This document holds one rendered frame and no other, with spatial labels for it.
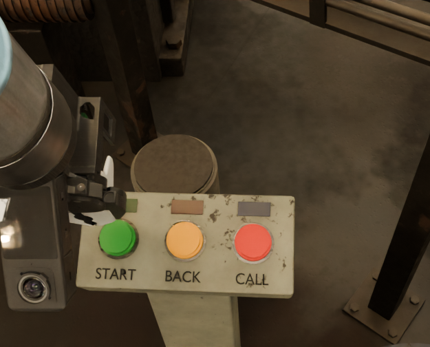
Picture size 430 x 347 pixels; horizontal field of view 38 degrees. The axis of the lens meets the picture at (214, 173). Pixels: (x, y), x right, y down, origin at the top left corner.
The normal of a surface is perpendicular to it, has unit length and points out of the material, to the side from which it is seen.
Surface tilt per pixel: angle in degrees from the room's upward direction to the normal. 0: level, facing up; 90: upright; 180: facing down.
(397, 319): 0
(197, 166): 0
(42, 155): 103
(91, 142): 20
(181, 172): 0
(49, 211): 48
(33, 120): 97
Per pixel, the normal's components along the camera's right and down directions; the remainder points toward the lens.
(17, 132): 0.77, 0.60
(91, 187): 0.57, -0.21
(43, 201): -0.11, 0.23
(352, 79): -0.05, -0.57
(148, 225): -0.07, -0.26
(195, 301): -0.07, 0.82
